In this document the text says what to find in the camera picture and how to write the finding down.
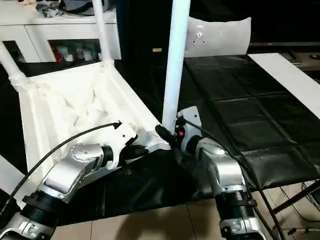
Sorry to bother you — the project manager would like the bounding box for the black table mat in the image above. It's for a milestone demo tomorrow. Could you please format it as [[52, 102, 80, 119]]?
[[0, 53, 320, 223]]

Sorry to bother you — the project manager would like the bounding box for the black metal table leg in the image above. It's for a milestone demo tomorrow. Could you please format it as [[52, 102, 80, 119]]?
[[271, 179, 320, 215]]

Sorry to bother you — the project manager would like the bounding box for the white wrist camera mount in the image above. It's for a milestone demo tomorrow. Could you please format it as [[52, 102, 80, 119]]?
[[176, 105, 203, 151], [109, 122, 139, 171]]

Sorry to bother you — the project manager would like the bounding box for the white plastic table top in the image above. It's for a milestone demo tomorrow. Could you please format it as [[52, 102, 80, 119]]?
[[9, 61, 173, 208]]

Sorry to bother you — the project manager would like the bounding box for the chrome metal chair frame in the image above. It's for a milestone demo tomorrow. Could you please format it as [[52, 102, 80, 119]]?
[[274, 225, 320, 236]]

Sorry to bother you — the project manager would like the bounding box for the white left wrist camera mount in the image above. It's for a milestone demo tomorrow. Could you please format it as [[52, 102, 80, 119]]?
[[109, 122, 139, 171]]

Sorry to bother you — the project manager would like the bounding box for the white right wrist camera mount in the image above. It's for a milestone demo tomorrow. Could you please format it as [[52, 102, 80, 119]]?
[[176, 105, 203, 151]]

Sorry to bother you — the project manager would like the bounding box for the black bar with red light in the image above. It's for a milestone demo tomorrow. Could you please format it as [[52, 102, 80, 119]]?
[[249, 41, 320, 49]]

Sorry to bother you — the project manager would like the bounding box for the grey cushion with metal fittings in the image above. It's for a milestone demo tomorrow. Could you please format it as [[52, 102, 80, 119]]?
[[183, 16, 252, 58]]

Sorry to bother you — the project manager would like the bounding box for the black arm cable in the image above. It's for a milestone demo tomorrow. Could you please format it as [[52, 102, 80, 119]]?
[[0, 120, 123, 216], [184, 118, 286, 240]]

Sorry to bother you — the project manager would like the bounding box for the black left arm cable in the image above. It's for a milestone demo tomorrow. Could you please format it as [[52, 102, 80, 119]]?
[[0, 120, 123, 216]]

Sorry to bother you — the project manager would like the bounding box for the white flat board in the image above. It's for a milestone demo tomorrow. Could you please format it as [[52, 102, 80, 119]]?
[[248, 52, 320, 98]]

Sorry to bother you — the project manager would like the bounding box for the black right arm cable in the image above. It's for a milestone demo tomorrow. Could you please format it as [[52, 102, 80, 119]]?
[[184, 118, 286, 240]]

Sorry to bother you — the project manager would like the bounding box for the black box with gold label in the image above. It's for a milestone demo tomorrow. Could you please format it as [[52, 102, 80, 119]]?
[[116, 0, 191, 62]]

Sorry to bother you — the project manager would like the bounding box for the tangled floor cable bundle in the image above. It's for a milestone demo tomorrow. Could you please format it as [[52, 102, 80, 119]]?
[[279, 182, 320, 226]]

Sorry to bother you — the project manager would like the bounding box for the white glass-door cabinet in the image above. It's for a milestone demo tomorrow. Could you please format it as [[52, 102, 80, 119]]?
[[0, 7, 122, 63]]

